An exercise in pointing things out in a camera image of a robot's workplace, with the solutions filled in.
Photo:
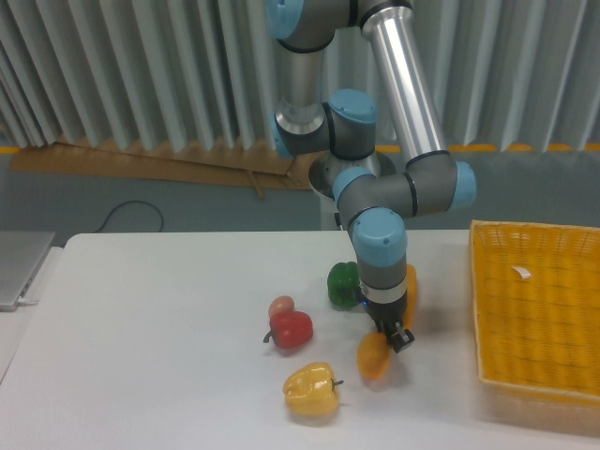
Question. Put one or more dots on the yellow woven basket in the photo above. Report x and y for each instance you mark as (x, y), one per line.
(538, 337)

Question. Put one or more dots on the silver laptop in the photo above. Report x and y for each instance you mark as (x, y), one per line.
(22, 254)

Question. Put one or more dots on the brown cardboard sheet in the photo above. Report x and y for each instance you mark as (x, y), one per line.
(257, 168)

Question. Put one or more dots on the red bell pepper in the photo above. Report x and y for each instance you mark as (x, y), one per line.
(289, 329)

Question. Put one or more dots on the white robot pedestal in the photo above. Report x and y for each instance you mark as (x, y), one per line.
(323, 187)

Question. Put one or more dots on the yellow bell pepper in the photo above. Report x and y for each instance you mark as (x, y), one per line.
(312, 390)

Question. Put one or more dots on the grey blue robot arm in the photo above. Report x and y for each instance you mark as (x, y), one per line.
(370, 205)

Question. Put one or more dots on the brown egg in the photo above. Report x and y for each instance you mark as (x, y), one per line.
(281, 304)

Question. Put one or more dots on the white paper label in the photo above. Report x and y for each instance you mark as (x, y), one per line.
(523, 272)

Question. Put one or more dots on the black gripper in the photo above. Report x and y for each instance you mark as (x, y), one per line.
(390, 318)

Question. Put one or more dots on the long orange bread loaf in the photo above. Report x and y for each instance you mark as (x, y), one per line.
(373, 358)

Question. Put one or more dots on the green bell pepper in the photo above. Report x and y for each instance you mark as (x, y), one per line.
(343, 285)

